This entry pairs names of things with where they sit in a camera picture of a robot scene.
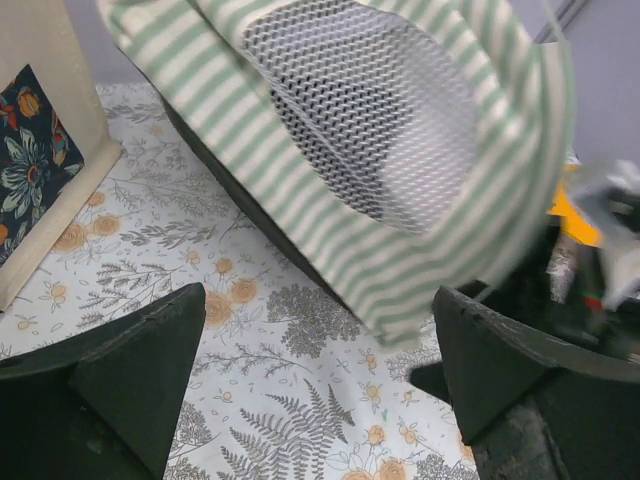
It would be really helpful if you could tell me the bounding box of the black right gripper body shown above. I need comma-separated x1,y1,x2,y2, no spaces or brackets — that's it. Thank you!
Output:
499,160,639,360

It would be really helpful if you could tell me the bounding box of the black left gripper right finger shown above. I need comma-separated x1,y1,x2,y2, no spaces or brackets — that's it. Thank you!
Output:
409,287,639,479

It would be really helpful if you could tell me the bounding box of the floral table mat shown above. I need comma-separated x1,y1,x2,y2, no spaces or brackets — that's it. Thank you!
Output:
1,83,476,479

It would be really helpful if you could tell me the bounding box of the beige canvas tote bag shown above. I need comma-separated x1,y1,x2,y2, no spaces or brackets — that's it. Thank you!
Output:
1,1,121,309

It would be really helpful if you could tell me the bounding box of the green striped pet tent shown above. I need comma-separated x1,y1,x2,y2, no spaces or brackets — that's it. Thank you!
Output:
98,1,575,347

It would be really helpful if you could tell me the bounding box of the yellow double pet bowl holder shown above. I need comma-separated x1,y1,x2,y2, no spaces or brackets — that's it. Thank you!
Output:
547,184,601,247

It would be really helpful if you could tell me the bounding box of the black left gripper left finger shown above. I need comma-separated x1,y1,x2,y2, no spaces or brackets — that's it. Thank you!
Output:
1,284,205,479

